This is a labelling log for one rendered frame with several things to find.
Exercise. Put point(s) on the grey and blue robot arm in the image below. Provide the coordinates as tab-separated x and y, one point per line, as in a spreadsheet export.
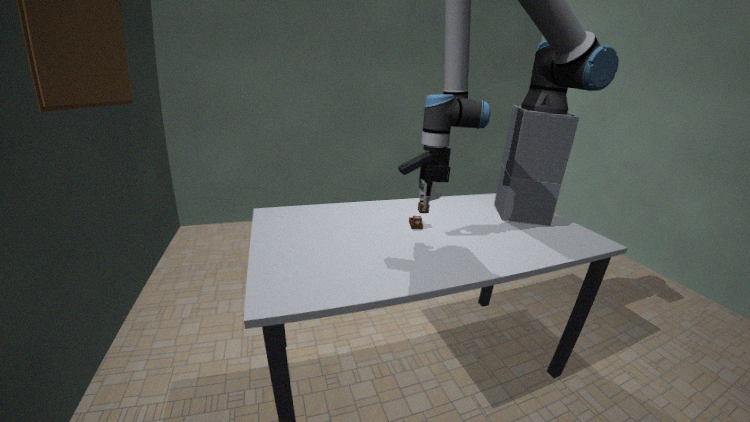
580	62

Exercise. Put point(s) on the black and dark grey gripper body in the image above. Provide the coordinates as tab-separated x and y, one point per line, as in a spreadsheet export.
437	166

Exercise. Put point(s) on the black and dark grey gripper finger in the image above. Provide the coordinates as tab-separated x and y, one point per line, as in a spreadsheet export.
427	190
421	188

